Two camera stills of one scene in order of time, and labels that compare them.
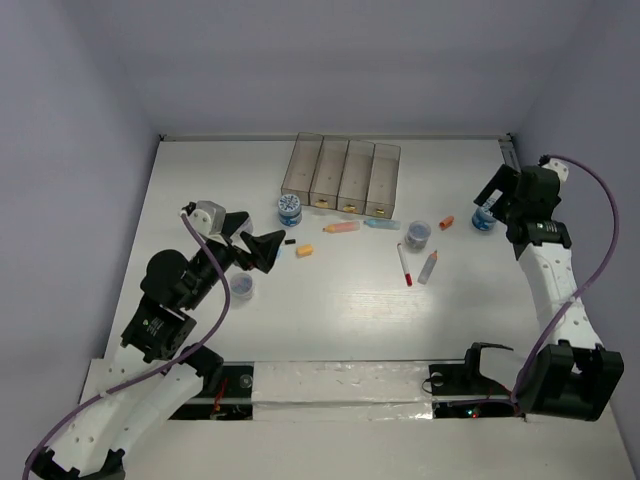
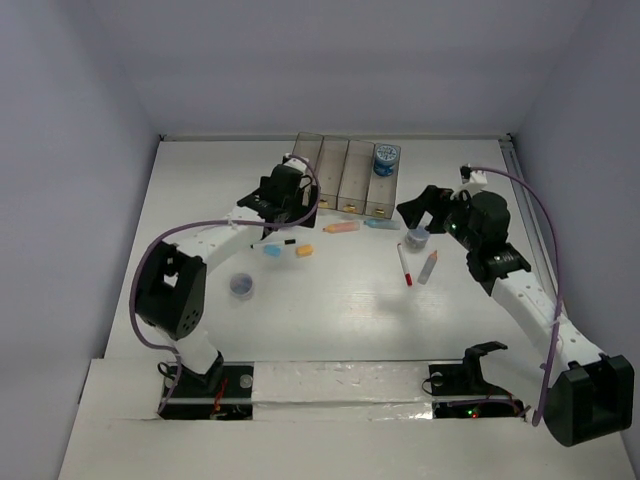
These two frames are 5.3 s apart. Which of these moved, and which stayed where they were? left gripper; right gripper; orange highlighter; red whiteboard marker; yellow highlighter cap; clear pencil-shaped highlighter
Moved: right gripper; left gripper
Stayed: yellow highlighter cap; red whiteboard marker; orange highlighter; clear pencil-shaped highlighter
